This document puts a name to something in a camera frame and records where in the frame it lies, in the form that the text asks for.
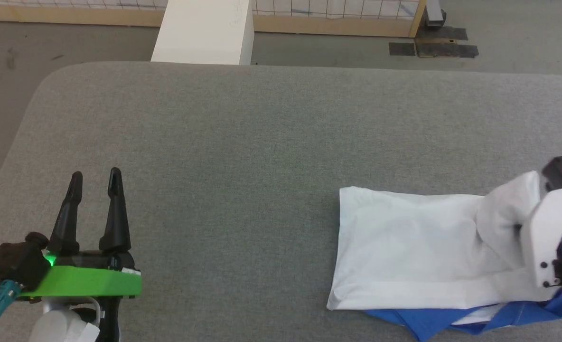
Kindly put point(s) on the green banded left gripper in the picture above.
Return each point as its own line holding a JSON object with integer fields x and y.
{"x": 86, "y": 282}

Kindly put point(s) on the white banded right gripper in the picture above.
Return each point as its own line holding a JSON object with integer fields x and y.
{"x": 544, "y": 237}

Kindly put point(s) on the white and blue raglan T-shirt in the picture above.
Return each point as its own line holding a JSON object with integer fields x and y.
{"x": 404, "y": 247}

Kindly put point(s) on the large dark floor pad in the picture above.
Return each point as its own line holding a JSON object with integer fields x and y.
{"x": 447, "y": 50}
{"x": 442, "y": 33}

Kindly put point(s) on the small dark floor pad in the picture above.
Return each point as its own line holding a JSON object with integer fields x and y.
{"x": 402, "y": 49}

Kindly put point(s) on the grey metal panel stand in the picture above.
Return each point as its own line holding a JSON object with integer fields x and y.
{"x": 435, "y": 12}

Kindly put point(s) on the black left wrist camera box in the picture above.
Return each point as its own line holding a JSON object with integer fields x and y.
{"x": 13, "y": 263}

